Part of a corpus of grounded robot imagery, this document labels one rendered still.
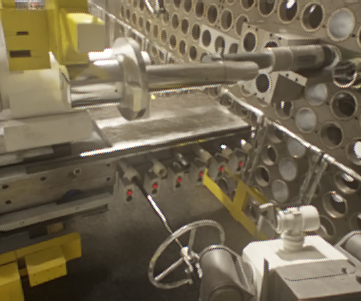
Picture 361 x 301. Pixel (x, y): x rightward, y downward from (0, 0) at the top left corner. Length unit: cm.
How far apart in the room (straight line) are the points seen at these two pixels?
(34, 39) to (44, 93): 30
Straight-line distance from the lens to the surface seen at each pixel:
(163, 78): 163
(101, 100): 150
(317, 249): 103
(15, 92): 172
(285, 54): 263
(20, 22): 154
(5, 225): 198
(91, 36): 120
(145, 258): 261
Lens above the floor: 202
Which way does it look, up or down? 31 degrees down
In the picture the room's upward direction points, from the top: 8 degrees clockwise
